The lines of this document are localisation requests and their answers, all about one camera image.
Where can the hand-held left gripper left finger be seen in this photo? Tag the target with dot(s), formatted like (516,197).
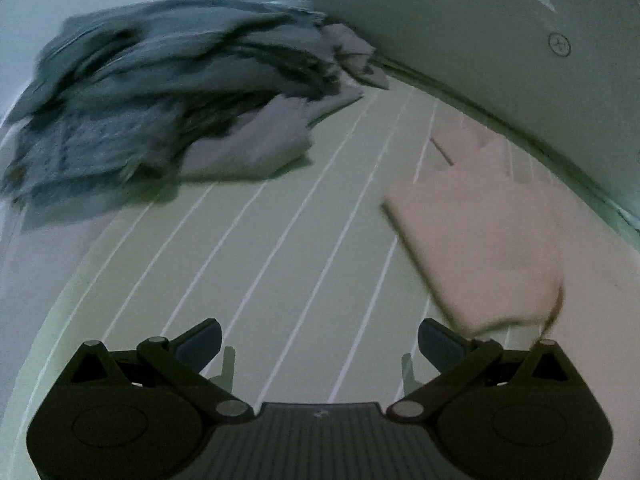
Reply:
(199,346)

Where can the round screw cap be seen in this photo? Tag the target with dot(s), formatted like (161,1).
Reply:
(559,43)

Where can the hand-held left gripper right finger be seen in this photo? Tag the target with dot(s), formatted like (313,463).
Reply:
(441,346)

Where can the folded pink garment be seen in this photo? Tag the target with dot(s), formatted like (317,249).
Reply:
(480,240)

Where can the white furniture panel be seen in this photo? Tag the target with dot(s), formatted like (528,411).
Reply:
(475,30)

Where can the grey lavender garment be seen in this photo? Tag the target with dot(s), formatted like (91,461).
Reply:
(260,145)

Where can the blue denim garment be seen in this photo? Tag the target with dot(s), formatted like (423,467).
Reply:
(150,90)

